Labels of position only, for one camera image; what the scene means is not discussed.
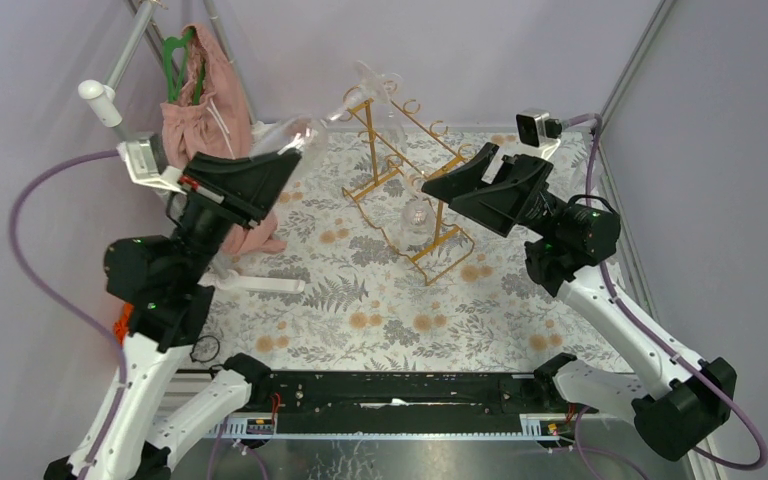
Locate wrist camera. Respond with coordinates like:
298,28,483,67
116,133,183,193
515,109,564,160

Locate gold wire wine glass rack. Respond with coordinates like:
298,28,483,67
339,96,476,286

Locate silver clothes rail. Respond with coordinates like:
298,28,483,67
76,0,259,200

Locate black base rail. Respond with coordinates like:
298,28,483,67
237,370,582,437

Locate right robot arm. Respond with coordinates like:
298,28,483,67
422,143,737,461

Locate orange cloth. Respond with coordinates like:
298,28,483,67
112,303,133,346

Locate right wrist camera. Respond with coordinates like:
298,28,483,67
515,109,564,160

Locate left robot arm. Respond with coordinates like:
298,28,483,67
45,147,302,479

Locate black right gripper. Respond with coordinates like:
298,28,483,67
421,142,568,242

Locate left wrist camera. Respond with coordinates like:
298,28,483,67
116,133,183,193

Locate pink shorts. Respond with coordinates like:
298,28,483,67
159,23,289,257

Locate green clothes hanger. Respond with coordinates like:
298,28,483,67
161,27,196,103

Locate floral tablecloth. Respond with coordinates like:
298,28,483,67
189,132,628,372

